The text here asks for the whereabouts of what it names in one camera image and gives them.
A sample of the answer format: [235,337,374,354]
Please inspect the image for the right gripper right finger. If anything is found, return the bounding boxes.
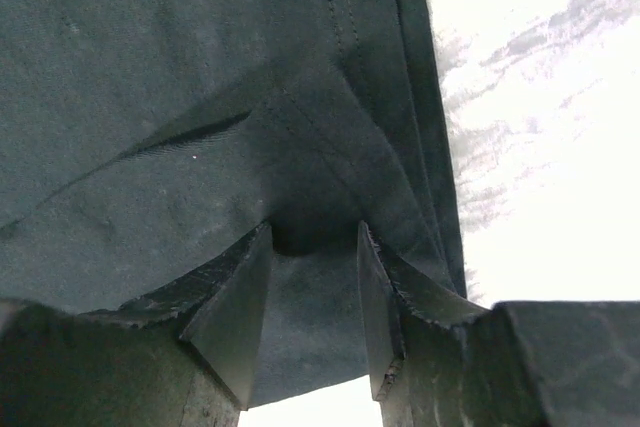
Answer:
[357,224,639,427]

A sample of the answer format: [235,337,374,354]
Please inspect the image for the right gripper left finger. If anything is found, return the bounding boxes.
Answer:
[1,223,272,426]

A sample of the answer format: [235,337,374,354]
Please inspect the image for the black t shirt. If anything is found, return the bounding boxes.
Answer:
[1,0,466,406]

